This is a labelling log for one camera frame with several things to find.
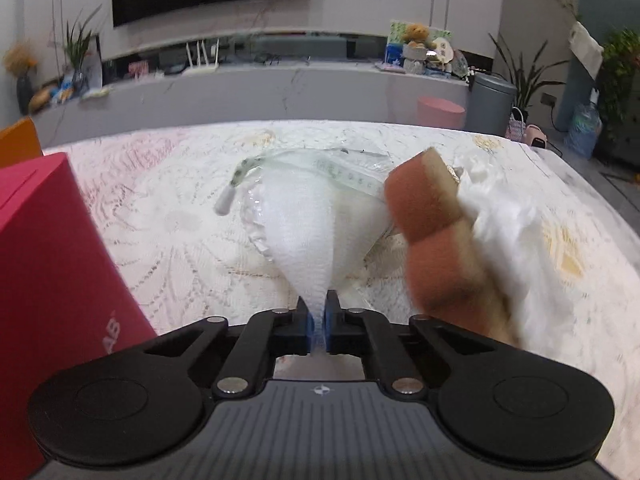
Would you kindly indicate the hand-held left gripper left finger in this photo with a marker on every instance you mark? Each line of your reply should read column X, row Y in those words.
column 311, row 330

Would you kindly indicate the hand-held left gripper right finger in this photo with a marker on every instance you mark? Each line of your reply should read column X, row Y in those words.
column 326, row 330

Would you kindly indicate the white gauze cloth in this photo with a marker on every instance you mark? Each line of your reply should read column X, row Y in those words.
column 305, row 230

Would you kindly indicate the brown rust fuzzy fabric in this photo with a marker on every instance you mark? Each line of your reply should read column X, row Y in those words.
column 430, row 210

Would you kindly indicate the red cardboard box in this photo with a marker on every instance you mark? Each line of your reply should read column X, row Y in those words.
column 50, row 260

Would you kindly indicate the clear plastic bag green strip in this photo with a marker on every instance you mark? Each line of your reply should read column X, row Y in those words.
column 345, row 172

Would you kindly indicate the white fluffy fabric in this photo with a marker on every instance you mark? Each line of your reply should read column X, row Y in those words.
column 505, row 240

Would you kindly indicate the grey white television console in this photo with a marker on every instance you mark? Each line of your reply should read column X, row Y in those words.
column 250, row 95

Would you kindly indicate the pink stool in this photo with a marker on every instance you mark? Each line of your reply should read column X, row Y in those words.
column 440, row 112

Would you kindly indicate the checkered pink bag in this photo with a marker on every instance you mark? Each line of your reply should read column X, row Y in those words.
column 515, row 127

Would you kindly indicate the grey waste bin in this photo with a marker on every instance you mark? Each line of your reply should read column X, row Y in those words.
column 490, row 105

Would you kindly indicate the blue tissue pack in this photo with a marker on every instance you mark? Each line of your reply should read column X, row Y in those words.
column 394, row 55

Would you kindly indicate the pink small heater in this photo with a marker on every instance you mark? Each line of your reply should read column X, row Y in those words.
column 535, row 136

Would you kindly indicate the white router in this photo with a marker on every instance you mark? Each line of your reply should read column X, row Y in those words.
column 200, row 60

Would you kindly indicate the brown teddy bear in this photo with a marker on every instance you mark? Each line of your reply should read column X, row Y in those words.
column 417, row 35

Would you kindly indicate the small pink box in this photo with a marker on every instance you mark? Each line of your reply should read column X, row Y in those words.
column 138, row 69

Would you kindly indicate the tall potted plant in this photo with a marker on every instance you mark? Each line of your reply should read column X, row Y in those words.
column 525, row 80

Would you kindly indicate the large water bottle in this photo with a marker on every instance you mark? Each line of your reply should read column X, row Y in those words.
column 582, row 127

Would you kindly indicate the orange cardboard box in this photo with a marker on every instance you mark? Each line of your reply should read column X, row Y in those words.
column 17, row 145

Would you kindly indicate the snack packets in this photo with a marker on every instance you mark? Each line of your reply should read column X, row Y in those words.
column 52, row 94

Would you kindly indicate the green plant in vase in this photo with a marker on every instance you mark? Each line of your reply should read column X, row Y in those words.
column 77, row 55

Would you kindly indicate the dried flowers in dark vase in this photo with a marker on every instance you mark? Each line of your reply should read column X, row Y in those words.
column 24, row 90

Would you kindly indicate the hanging white paper bag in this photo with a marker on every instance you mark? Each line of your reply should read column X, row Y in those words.
column 586, row 47

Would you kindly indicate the green leafy vine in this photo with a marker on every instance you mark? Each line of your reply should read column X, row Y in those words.
column 620, row 75

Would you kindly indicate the wall outlet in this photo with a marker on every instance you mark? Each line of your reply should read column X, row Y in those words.
column 548, row 100

